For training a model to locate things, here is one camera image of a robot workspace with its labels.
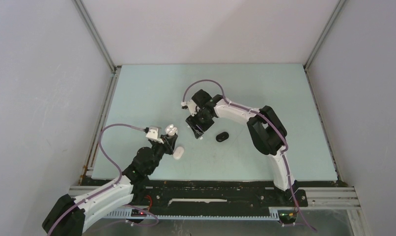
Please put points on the white square charging case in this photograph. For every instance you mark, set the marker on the white square charging case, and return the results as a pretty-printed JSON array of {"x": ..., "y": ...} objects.
[{"x": 171, "y": 130}]

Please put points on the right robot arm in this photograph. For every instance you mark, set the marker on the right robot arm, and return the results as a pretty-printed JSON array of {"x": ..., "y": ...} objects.
[{"x": 267, "y": 133}]

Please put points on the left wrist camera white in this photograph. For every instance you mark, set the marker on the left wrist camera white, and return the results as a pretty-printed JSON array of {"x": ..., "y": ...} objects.
[{"x": 153, "y": 135}]

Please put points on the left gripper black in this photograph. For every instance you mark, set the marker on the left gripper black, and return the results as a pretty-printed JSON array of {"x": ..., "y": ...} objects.
[{"x": 169, "y": 143}]

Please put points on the aluminium frame post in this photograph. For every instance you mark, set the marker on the aluminium frame post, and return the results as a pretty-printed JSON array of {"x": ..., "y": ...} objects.
[
  {"x": 338, "y": 9},
  {"x": 101, "y": 70}
]

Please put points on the white oval charging case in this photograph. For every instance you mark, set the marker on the white oval charging case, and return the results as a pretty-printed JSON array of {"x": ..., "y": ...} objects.
[{"x": 178, "y": 152}]

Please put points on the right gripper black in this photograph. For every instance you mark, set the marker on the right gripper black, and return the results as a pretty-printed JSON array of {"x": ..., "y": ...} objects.
[{"x": 193, "y": 121}]

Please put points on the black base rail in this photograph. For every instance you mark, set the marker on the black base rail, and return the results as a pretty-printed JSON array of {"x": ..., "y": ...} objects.
[{"x": 217, "y": 198}]

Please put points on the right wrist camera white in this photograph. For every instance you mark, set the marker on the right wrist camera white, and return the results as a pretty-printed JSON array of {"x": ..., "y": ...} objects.
[{"x": 191, "y": 106}]

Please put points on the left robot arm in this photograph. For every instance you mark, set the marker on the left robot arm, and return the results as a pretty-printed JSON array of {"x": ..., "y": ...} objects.
[{"x": 72, "y": 216}]

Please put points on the right aluminium frame post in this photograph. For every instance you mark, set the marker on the right aluminium frame post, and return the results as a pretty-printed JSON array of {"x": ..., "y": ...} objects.
[{"x": 338, "y": 9}]

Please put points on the left aluminium frame post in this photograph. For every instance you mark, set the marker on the left aluminium frame post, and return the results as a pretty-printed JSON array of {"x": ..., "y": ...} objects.
[{"x": 101, "y": 70}]

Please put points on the black oval charging case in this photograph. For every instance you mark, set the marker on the black oval charging case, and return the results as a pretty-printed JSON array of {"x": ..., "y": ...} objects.
[{"x": 221, "y": 137}]

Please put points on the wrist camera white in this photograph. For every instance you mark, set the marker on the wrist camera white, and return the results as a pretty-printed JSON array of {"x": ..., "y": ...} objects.
[
  {"x": 191, "y": 106},
  {"x": 153, "y": 135}
]

